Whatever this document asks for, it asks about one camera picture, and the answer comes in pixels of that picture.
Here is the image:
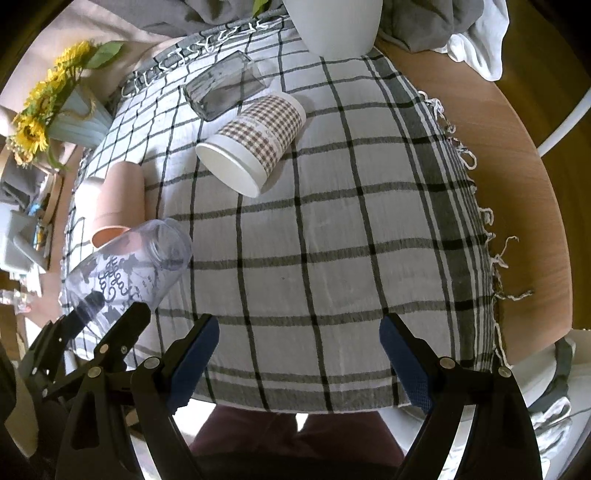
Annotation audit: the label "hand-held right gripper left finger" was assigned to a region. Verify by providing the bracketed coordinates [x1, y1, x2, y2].
[58, 314, 221, 480]

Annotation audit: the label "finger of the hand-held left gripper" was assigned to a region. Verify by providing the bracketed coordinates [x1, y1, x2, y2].
[43, 302, 152, 400]
[19, 292, 106, 377]

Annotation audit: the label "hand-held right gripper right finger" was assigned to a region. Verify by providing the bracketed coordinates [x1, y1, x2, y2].
[379, 312, 544, 480]

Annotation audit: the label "clear printed plastic cup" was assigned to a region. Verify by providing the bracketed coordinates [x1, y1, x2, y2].
[59, 219, 194, 334]

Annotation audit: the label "pink cup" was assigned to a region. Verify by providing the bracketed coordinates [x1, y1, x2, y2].
[91, 161, 147, 248]

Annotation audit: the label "checked paper cup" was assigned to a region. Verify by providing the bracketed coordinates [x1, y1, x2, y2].
[195, 90, 308, 199]

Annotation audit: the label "grey transparent glass cup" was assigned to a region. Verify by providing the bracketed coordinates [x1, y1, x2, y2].
[183, 50, 269, 123]

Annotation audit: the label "white storage box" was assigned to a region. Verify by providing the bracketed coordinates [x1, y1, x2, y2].
[0, 202, 49, 278]

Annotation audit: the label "person's maroon trousers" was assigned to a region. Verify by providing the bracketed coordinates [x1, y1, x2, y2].
[188, 405, 408, 468]

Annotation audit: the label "checked tablecloth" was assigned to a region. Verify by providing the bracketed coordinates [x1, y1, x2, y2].
[59, 9, 534, 414]

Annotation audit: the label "grey and white cloth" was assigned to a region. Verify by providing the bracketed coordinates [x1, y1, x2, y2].
[525, 339, 580, 432]

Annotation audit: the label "light blue ribbed vase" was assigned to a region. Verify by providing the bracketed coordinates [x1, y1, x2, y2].
[45, 87, 114, 149]

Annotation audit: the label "yellow sunflower bouquet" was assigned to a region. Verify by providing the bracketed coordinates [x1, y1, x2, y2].
[8, 40, 126, 168]

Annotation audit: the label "beige cloth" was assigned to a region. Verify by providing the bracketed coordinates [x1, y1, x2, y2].
[0, 0, 195, 139]

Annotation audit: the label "grey blanket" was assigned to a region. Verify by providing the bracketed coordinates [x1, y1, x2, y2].
[143, 0, 463, 54]

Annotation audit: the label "white flower pot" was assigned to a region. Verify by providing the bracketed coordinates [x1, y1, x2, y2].
[281, 0, 384, 60]

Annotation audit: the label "white chair rail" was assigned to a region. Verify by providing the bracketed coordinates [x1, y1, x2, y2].
[537, 87, 591, 156]

